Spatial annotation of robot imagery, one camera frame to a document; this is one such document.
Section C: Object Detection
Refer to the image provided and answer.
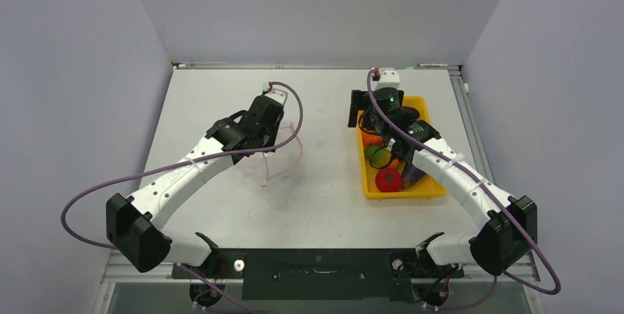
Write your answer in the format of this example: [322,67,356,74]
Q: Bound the green orange mango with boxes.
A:
[364,146,400,170]

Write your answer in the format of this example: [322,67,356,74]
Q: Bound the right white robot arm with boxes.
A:
[347,87,537,276]

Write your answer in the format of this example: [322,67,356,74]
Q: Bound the clear zip top bag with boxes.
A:
[258,136,304,189]

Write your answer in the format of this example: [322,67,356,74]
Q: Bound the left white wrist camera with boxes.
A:
[263,82,288,106]

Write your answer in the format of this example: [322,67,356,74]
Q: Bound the small orange pumpkin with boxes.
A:
[362,132,383,147]

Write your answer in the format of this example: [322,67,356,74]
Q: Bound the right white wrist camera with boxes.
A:
[371,68,400,91]

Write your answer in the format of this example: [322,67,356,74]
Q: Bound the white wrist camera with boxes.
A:
[371,68,400,91]
[263,82,288,106]

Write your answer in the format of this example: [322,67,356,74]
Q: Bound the aluminium frame rail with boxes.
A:
[102,62,542,284]

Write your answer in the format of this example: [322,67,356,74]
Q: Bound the yellow plastic tray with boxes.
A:
[355,96,446,200]

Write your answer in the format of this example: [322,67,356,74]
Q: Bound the dark purple eggplant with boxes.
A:
[401,163,426,189]

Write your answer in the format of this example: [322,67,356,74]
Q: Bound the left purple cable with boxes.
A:
[60,81,304,250]

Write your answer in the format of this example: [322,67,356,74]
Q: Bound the black loop cable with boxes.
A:
[368,136,405,171]

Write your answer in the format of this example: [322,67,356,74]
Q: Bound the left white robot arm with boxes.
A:
[106,90,288,277]

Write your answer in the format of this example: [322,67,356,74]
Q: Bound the red tomato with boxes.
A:
[375,168,403,193]

